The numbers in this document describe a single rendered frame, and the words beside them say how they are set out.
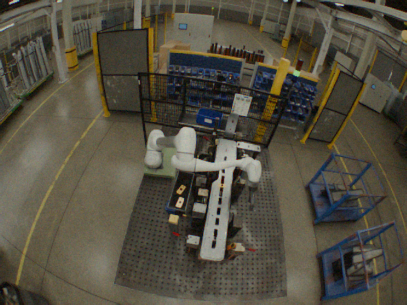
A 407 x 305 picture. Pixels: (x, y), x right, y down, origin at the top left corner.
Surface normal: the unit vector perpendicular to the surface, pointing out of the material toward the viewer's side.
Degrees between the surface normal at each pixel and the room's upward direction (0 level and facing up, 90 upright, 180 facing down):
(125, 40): 89
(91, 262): 0
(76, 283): 0
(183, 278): 0
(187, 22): 90
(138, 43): 90
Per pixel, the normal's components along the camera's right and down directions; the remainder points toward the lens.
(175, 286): 0.11, -0.69
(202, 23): -0.07, 0.71
